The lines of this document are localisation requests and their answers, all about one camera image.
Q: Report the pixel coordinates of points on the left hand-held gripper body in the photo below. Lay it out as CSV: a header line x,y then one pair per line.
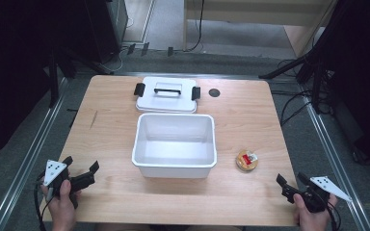
x,y
55,170

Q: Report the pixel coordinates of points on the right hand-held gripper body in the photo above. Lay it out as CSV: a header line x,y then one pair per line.
x,y
314,195

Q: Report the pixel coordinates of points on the person's right hand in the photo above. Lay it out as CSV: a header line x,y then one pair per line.
x,y
311,219

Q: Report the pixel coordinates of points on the person's left hand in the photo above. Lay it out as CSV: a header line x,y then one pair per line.
x,y
61,207

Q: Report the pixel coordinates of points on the round wrapped snack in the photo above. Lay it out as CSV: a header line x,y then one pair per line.
x,y
247,160

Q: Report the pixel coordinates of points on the black metal stand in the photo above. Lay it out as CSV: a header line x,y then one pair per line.
x,y
316,64
54,83

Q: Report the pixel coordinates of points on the white plastic storage box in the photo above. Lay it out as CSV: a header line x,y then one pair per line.
x,y
174,150

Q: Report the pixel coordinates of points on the dark curtain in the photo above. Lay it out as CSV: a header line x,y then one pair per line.
x,y
366,80
16,64

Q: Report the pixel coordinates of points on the black round table grommet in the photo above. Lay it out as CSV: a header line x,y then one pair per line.
x,y
214,92

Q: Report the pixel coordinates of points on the black tape strip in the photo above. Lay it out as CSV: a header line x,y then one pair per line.
x,y
131,48
145,48
170,51

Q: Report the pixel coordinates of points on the black cabinet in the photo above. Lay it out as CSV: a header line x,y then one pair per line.
x,y
109,29

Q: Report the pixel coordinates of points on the light wooden furniture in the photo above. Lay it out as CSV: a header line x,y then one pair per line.
x,y
253,14

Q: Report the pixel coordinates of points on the metal floor rail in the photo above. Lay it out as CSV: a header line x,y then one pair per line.
x,y
29,160
329,152

